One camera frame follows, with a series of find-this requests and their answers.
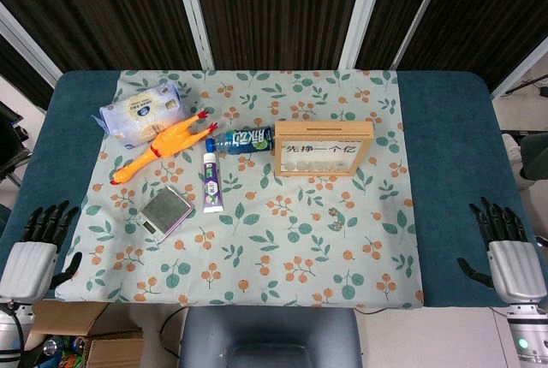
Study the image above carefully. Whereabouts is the colourful snack packet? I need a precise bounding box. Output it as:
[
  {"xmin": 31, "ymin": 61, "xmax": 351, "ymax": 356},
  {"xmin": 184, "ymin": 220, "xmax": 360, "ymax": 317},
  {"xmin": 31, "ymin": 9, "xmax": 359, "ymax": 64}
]
[{"xmin": 59, "ymin": 337, "xmax": 90, "ymax": 368}]

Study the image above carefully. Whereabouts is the blue drink bottle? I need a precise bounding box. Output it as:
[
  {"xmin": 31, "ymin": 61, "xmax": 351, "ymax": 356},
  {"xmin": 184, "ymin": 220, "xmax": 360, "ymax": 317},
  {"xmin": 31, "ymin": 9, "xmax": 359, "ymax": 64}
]
[{"xmin": 204, "ymin": 126, "xmax": 276, "ymax": 156}]

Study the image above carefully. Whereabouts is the orange rubber chicken toy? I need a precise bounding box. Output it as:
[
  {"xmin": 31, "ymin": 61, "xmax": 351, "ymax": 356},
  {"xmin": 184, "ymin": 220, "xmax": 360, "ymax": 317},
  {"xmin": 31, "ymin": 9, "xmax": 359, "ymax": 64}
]
[{"xmin": 109, "ymin": 107, "xmax": 219, "ymax": 187}]

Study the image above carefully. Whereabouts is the grey padded seat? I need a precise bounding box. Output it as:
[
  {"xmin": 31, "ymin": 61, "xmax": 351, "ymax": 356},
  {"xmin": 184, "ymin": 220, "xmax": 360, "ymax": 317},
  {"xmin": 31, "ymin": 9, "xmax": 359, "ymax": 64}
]
[{"xmin": 178, "ymin": 306, "xmax": 364, "ymax": 368}]

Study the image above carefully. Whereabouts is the blue white tissue pack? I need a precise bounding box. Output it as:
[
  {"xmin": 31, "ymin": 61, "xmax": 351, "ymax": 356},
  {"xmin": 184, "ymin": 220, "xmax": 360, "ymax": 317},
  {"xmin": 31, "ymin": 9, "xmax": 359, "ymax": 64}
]
[{"xmin": 91, "ymin": 81, "xmax": 186, "ymax": 150}]

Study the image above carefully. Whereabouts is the purple white toothpaste tube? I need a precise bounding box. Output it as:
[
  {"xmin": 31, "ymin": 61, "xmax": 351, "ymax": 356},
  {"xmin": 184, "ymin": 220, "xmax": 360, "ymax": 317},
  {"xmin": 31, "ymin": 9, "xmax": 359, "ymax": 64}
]
[{"xmin": 201, "ymin": 151, "xmax": 226, "ymax": 214}]

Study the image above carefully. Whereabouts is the floral printed tablecloth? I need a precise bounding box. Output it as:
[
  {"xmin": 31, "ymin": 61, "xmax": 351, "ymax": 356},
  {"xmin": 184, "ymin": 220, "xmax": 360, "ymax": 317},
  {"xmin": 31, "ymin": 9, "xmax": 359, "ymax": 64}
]
[{"xmin": 53, "ymin": 68, "xmax": 426, "ymax": 307}]

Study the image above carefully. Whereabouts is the robot right five-finger hand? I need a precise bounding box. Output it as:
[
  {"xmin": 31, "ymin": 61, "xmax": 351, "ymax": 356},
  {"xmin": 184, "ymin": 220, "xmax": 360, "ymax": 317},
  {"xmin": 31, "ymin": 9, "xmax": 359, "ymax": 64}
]
[{"xmin": 456, "ymin": 196, "xmax": 548, "ymax": 305}]

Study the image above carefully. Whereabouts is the teal table cover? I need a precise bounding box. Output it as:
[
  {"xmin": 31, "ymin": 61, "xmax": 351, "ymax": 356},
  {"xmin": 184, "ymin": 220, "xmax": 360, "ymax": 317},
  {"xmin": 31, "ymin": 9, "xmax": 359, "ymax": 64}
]
[{"xmin": 0, "ymin": 68, "xmax": 548, "ymax": 309}]

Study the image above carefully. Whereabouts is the small cardboard box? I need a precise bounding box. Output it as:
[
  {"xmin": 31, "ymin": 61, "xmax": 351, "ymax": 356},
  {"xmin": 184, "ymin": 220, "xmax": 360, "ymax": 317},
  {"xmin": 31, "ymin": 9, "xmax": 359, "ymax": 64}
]
[{"xmin": 87, "ymin": 337, "xmax": 145, "ymax": 368}]

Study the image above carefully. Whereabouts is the silver digital pocket scale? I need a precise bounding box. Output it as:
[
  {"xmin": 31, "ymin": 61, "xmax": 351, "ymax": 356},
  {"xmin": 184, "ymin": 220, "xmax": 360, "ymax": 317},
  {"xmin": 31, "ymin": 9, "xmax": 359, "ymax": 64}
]
[{"xmin": 135, "ymin": 185, "xmax": 194, "ymax": 244}]

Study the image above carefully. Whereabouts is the robot left five-finger hand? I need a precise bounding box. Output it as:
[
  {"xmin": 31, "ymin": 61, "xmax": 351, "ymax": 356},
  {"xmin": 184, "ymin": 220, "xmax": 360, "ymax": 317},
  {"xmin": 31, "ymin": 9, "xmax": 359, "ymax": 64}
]
[{"xmin": 0, "ymin": 199, "xmax": 83, "ymax": 304}]

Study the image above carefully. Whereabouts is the dark folding screen panel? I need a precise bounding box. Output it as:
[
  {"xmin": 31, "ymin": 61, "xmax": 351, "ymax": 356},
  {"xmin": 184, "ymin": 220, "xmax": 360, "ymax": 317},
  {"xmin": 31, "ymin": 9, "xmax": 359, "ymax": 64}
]
[
  {"xmin": 182, "ymin": 0, "xmax": 389, "ymax": 72},
  {"xmin": 0, "ymin": 2, "xmax": 63, "ymax": 110},
  {"xmin": 0, "ymin": 0, "xmax": 215, "ymax": 85},
  {"xmin": 354, "ymin": 0, "xmax": 548, "ymax": 99}
]

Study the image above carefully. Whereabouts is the wooden frame money box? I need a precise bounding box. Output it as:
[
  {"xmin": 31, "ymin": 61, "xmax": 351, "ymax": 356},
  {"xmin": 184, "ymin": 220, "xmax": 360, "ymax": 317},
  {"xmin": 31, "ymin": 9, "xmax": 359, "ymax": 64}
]
[{"xmin": 273, "ymin": 120, "xmax": 374, "ymax": 179}]

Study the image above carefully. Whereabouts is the large open cardboard box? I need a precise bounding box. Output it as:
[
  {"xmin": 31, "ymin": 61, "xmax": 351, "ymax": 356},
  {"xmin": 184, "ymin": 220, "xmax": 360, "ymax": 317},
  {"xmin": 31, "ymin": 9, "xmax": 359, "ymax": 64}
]
[{"xmin": 23, "ymin": 299, "xmax": 145, "ymax": 350}]

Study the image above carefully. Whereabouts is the black stand leg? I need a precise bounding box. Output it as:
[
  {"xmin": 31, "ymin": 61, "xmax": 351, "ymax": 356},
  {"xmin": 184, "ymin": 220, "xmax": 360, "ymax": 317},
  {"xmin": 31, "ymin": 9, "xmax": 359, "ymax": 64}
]
[{"xmin": 504, "ymin": 78, "xmax": 548, "ymax": 98}]

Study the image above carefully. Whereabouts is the black floor cable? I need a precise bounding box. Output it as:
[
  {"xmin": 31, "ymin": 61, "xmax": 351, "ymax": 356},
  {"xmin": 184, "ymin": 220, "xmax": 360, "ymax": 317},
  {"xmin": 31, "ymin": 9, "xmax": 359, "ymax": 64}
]
[{"xmin": 158, "ymin": 306, "xmax": 189, "ymax": 346}]

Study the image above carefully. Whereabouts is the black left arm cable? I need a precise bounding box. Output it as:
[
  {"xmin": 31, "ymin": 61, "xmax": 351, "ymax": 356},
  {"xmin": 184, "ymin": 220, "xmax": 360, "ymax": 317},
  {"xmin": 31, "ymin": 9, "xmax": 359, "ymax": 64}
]
[{"xmin": 2, "ymin": 301, "xmax": 25, "ymax": 354}]

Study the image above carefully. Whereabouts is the dark trouser leg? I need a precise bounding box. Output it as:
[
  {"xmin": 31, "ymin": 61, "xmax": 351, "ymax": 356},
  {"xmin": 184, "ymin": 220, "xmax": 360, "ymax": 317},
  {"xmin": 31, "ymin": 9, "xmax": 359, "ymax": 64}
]
[{"xmin": 519, "ymin": 132, "xmax": 548, "ymax": 181}]

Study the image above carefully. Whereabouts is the black equipment stand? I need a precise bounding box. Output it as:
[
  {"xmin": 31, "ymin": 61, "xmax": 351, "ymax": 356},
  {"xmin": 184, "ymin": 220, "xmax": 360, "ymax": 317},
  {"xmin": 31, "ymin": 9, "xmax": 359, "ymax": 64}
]
[{"xmin": 0, "ymin": 101, "xmax": 32, "ymax": 183}]

